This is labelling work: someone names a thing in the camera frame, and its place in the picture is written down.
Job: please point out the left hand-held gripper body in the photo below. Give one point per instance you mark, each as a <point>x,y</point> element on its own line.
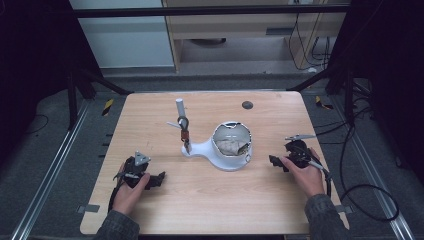
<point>136,168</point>

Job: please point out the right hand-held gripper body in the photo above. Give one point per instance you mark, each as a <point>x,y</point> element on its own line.
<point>298,151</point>

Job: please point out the white stand with bowl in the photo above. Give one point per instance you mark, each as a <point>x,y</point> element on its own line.
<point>213,155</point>

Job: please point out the person's left hand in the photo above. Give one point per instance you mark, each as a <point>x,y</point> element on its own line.
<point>126,196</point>

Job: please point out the person's right hand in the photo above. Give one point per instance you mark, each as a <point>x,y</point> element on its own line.
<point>310,180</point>

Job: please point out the crumpled grey cloth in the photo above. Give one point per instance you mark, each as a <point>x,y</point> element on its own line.
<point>230,146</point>

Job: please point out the yellow black striped tape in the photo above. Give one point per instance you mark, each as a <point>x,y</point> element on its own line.
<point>322,104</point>
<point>107,107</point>

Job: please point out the grey round table grommet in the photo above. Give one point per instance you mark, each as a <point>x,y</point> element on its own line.
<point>247,105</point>

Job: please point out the black metal stand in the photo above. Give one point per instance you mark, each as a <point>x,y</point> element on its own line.
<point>348,96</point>
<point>71,100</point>

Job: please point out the black curtain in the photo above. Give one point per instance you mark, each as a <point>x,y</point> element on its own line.
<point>390,66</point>
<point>30,66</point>

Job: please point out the white cabinet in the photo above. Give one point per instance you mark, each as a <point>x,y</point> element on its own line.
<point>126,43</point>

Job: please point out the wooden cabinet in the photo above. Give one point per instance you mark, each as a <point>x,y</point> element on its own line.
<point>233,26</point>

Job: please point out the black horizontal bar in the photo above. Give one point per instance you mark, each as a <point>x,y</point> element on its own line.
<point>200,11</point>

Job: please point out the grey table bracket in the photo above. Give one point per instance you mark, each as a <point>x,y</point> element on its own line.
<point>88,208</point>
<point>345,209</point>

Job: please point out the aluminium floor rail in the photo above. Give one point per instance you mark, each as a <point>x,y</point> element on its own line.
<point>376,186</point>
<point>50,173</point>

